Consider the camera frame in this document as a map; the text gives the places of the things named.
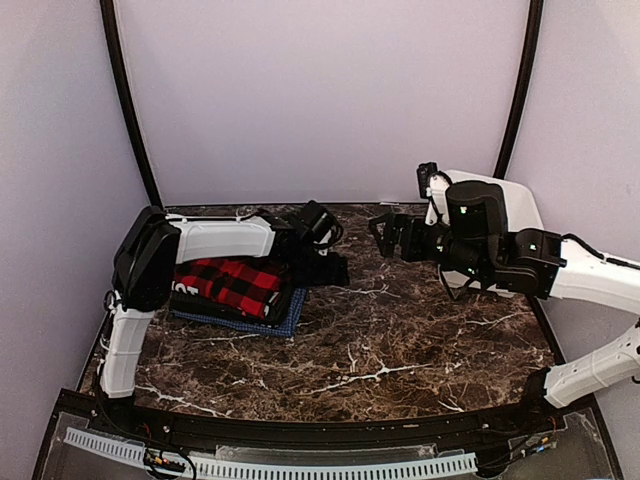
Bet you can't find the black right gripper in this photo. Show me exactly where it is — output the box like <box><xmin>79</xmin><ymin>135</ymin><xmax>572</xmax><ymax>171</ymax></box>
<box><xmin>370</xmin><ymin>209</ymin><xmax>490</xmax><ymax>282</ymax></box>

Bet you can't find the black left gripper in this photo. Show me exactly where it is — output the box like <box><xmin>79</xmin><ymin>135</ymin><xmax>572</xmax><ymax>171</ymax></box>
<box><xmin>286</xmin><ymin>243</ymin><xmax>350</xmax><ymax>287</ymax></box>

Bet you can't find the blue checked shirt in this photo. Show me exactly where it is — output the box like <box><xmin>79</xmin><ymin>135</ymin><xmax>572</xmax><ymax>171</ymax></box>
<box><xmin>169</xmin><ymin>288</ymin><xmax>308</xmax><ymax>338</ymax></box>

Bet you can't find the red black plaid shirt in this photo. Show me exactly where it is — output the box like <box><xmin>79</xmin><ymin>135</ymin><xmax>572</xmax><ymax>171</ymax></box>
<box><xmin>171</xmin><ymin>257</ymin><xmax>293</xmax><ymax>321</ymax></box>

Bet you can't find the black pinstripe shirt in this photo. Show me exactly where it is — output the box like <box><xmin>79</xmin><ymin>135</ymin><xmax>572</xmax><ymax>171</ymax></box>
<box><xmin>169</xmin><ymin>281</ymin><xmax>294</xmax><ymax>328</ymax></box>

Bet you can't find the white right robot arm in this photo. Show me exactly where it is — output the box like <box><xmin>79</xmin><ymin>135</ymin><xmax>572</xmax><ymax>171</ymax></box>
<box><xmin>369</xmin><ymin>213</ymin><xmax>639</xmax><ymax>434</ymax></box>

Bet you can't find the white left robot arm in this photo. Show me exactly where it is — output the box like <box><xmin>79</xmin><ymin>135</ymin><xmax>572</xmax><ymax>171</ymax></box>
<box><xmin>99</xmin><ymin>201</ymin><xmax>348</xmax><ymax>436</ymax></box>

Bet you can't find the white plastic basket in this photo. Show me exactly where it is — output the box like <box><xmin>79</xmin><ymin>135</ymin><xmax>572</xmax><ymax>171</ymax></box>
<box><xmin>437</xmin><ymin>169</ymin><xmax>544</xmax><ymax>299</ymax></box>

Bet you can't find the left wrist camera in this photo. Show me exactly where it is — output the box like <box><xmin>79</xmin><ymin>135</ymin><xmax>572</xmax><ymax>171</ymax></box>
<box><xmin>297</xmin><ymin>200</ymin><xmax>344</xmax><ymax>256</ymax></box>

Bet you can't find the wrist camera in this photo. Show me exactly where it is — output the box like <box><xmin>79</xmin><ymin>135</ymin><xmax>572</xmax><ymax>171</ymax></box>
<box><xmin>297</xmin><ymin>200</ymin><xmax>344</xmax><ymax>256</ymax></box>
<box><xmin>416</xmin><ymin>162</ymin><xmax>508</xmax><ymax>242</ymax></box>

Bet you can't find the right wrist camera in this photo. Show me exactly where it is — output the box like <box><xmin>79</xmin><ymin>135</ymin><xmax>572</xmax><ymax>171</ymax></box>
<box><xmin>416</xmin><ymin>162</ymin><xmax>508</xmax><ymax>242</ymax></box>

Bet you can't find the black corner frame post right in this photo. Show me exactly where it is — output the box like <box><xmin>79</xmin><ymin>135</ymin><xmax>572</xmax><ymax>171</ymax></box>
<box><xmin>493</xmin><ymin>0</ymin><xmax>544</xmax><ymax>180</ymax></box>

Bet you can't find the black corner frame post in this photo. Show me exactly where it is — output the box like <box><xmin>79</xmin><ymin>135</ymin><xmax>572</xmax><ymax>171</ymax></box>
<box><xmin>99</xmin><ymin>0</ymin><xmax>163</xmax><ymax>208</ymax></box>
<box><xmin>493</xmin><ymin>0</ymin><xmax>544</xmax><ymax>180</ymax></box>

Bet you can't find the black front rail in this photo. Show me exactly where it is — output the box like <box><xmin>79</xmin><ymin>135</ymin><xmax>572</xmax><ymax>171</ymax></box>
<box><xmin>69</xmin><ymin>392</ymin><xmax>565</xmax><ymax>451</ymax></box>

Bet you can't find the white slotted cable duct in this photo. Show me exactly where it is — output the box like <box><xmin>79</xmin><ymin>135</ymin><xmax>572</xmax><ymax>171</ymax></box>
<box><xmin>63</xmin><ymin>427</ymin><xmax>478</xmax><ymax>479</ymax></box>

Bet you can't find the black corner frame post left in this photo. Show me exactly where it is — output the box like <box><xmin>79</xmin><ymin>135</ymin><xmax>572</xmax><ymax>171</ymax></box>
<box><xmin>99</xmin><ymin>0</ymin><xmax>163</xmax><ymax>208</ymax></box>

